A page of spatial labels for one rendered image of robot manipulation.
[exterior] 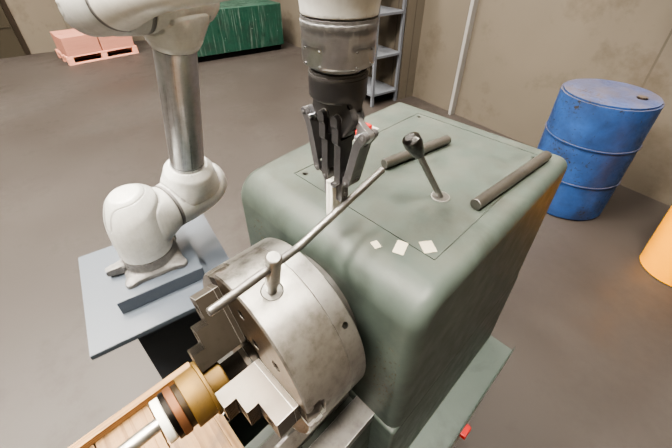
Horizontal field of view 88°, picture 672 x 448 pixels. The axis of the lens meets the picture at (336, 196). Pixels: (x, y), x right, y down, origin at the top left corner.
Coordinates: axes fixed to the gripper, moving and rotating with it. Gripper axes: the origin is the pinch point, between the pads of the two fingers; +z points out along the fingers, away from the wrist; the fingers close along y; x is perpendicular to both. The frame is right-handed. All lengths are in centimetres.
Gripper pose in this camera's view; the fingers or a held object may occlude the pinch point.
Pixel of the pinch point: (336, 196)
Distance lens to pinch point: 55.5
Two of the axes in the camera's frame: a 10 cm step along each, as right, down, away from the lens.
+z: -0.1, 7.9, 6.1
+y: 7.0, 4.4, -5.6
